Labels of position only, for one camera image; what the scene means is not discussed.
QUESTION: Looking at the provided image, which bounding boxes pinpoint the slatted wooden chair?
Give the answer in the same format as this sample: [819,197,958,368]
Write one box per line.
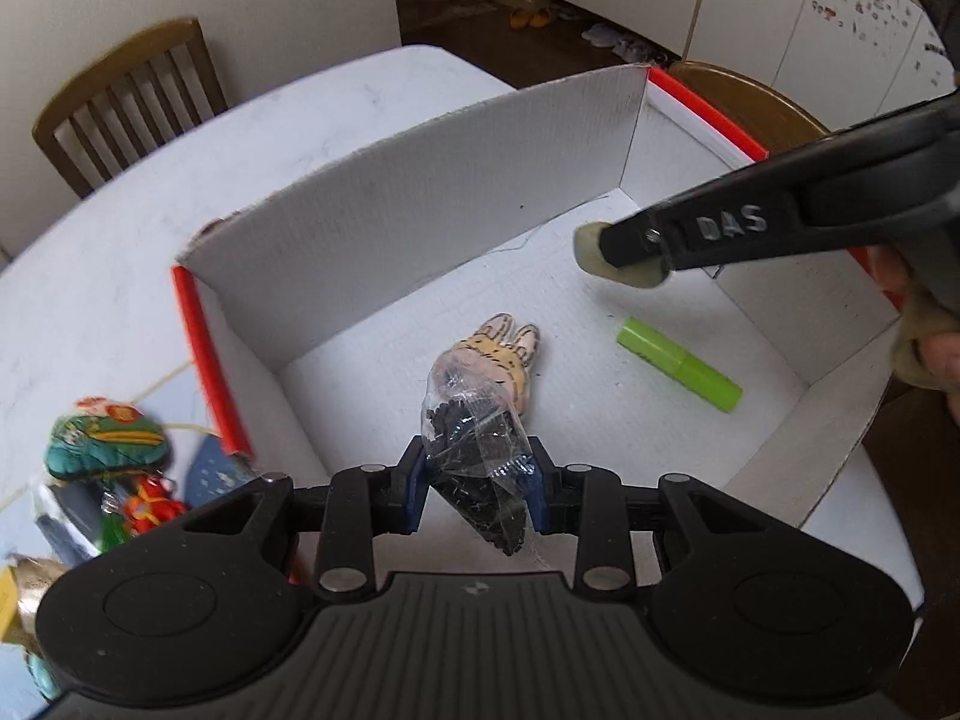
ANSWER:
[31,17,230,200]

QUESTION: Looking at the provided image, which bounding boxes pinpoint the embroidered green pouch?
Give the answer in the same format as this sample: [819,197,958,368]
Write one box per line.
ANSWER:
[46,396,173,481]

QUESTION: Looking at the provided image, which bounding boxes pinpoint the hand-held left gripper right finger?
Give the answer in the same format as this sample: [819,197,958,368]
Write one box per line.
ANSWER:
[525,436,777,592]

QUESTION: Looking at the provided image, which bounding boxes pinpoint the person's right hand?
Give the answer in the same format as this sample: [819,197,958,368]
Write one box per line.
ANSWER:
[874,244,960,425]

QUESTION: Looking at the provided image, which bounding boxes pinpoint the red figure toy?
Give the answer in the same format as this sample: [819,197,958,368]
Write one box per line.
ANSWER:
[112,474,188,537]

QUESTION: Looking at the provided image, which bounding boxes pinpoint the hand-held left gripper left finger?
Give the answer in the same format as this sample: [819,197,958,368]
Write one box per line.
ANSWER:
[180,436,432,592]

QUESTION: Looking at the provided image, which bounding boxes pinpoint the beige round piece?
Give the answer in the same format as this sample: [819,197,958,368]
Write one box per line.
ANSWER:
[574,221,672,290]

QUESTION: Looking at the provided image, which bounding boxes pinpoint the red and white cardboard box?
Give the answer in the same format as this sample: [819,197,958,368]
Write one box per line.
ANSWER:
[171,64,923,541]

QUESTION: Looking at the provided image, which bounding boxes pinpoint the clear bag of black pieces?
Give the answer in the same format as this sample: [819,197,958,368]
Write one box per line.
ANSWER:
[420,356,537,557]

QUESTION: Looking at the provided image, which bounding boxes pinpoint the white cabinet with black handles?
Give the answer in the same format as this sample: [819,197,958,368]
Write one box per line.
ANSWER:
[682,0,960,121]

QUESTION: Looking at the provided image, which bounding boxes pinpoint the rabbit plush doll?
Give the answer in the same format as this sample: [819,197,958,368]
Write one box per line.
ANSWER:
[439,313,541,421]

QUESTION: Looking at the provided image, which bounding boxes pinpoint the green marker pen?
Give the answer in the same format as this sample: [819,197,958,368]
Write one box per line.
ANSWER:
[616,317,743,413]

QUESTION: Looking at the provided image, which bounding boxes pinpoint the white shoes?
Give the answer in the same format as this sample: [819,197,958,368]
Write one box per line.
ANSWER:
[583,22,647,59]

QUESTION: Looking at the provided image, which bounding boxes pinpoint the round-backed wooden chair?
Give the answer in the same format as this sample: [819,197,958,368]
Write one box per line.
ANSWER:
[667,60,833,158]

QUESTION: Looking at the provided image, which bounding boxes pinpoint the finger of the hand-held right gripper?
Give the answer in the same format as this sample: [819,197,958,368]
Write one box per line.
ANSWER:
[600,94,960,271]

